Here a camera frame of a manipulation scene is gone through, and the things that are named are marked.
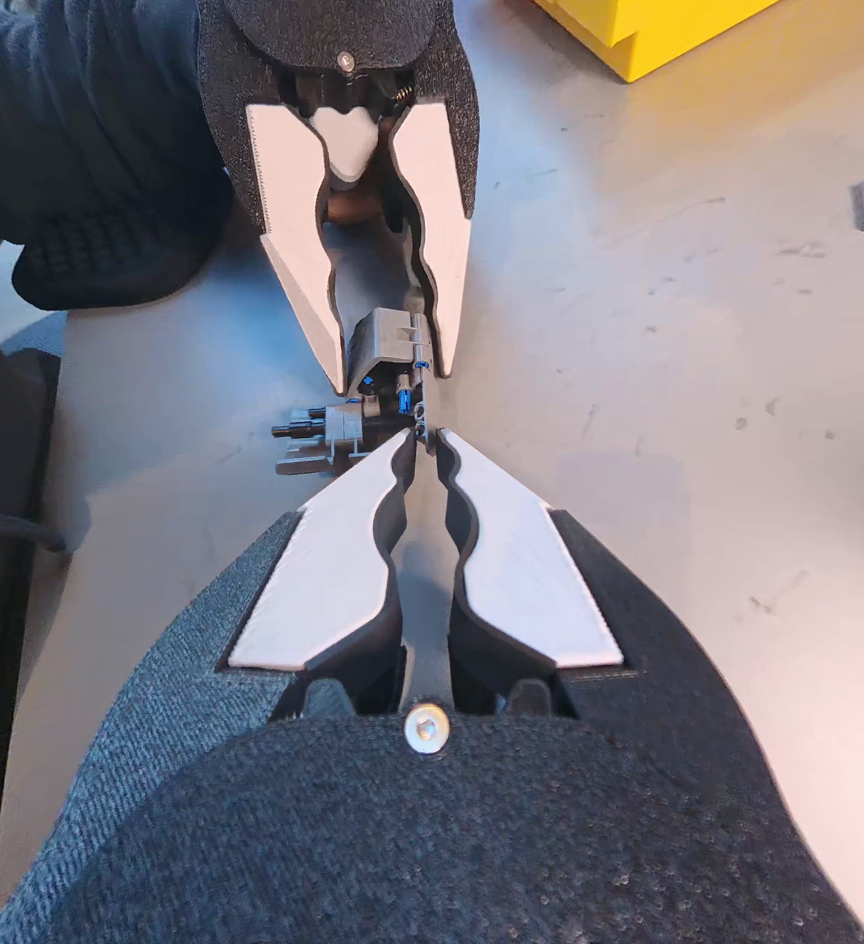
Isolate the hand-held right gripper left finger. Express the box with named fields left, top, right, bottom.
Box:
left=227, top=428, right=418, bottom=672

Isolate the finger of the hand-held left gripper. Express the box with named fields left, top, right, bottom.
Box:
left=391, top=102, right=473, bottom=379
left=243, top=102, right=350, bottom=398

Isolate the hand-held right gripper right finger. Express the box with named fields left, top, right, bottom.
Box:
left=435, top=428, right=625, bottom=671

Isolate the grey toy brick assembly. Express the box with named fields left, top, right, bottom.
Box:
left=271, top=306, right=433, bottom=476

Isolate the person's left forearm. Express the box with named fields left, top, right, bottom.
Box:
left=0, top=0, right=235, bottom=311

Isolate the grey desk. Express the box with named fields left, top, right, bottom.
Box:
left=0, top=0, right=864, bottom=944

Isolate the person's left hand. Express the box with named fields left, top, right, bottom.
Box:
left=327, top=184, right=383, bottom=224

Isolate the yellow plastic bin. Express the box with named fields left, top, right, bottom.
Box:
left=534, top=0, right=783, bottom=84

